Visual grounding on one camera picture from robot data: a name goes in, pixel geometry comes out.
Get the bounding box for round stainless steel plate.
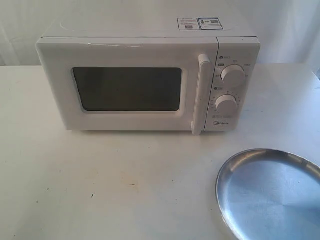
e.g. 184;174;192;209
215;148;320;240

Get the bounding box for lower white control knob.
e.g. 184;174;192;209
215;94;238;114

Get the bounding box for white microwave door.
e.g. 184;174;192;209
36;37;219;135

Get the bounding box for upper white control knob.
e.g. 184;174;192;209
221;64;246;88

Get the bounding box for white control knob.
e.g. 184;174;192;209
215;94;238;114
221;64;246;88

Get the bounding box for white microwave oven body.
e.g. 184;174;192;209
39;19;260;133

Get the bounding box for blue white label stickers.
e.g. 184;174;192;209
177;17;223;31

